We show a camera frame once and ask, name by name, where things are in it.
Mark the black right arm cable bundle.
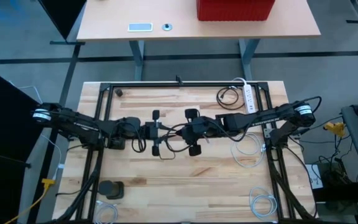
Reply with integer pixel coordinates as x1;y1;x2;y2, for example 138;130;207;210
267;146;318;222

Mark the black floor cable bundle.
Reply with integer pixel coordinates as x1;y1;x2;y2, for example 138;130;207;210
317;146;358;187

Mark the red plastic bin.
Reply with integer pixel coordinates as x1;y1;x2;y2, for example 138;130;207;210
196;0;276;22

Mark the grey desk leg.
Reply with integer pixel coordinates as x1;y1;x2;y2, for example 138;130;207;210
237;38;261;81
128;39;145;82

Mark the yellow clamp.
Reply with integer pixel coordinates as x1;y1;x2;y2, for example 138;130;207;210
323;121;347;138

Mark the white floor cable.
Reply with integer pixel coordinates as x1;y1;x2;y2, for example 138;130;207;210
7;81;65;181

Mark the white power adapter box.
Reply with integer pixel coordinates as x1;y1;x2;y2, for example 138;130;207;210
305;163;324;190

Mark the black left arm cable bundle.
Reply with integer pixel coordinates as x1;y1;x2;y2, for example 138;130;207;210
53;146;104;224

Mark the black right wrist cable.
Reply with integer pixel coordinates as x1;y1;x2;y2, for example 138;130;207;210
158;123;198;160

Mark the yellow cable with plug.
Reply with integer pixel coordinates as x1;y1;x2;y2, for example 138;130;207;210
3;177;57;224

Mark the black aluminium table frame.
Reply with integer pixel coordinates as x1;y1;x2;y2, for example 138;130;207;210
75;81;298;224

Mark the silver phone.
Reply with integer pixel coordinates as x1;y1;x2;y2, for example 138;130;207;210
127;22;154;33

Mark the black USB cable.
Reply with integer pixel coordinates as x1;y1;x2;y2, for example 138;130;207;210
215;86;241;111

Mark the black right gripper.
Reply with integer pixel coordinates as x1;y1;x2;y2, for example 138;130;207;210
179;108;214;157

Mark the white power strip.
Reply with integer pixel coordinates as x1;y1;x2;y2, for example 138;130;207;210
232;77;257;115

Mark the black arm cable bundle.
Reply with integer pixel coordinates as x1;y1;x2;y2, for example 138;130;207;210
267;146;318;222
53;146;104;224

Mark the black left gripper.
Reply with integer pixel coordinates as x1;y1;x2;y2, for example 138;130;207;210
142;110;165;157

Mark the white USB cable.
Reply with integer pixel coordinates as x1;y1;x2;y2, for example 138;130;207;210
229;131;267;169
92;200;119;224
248;185;278;222

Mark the beige wooden desk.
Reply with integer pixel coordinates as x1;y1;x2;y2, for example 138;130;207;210
76;0;322;43

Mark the black floor stand base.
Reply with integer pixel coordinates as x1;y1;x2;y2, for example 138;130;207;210
313;180;358;205

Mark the black tower power cord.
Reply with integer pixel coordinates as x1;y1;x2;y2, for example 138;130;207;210
55;186;101;197

